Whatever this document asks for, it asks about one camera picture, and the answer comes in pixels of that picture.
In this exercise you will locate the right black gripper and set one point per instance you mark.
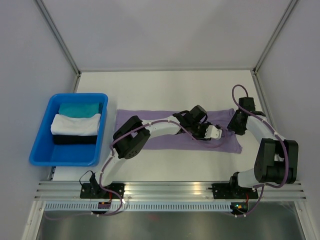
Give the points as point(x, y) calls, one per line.
point(232, 126)

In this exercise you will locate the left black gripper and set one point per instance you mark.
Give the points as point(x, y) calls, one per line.
point(202, 137)

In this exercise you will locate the purple t-shirt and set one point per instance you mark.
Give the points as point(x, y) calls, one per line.
point(183, 141)

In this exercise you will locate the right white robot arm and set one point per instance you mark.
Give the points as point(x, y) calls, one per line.
point(276, 163)

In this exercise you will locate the teal rolled t-shirt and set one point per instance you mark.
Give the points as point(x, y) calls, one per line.
point(79, 110)

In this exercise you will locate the white rolled t-shirt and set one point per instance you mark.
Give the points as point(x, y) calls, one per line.
point(70, 126)

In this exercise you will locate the black rolled t-shirt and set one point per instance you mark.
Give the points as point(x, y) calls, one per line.
point(74, 139)

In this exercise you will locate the blue plastic bin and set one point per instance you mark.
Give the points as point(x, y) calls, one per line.
point(46, 153)

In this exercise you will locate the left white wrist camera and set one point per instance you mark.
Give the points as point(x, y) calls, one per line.
point(213, 132)

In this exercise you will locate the right aluminium frame post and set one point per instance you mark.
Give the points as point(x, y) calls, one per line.
point(275, 34)

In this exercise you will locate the aluminium frame post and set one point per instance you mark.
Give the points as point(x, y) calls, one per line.
point(275, 34)
point(56, 34)

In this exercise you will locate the aluminium rail base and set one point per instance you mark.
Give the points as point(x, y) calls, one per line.
point(158, 191)

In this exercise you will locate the slotted white cable duct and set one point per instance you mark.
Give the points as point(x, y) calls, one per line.
point(96, 206)

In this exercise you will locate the left aluminium frame post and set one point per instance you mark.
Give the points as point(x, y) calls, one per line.
point(56, 34)

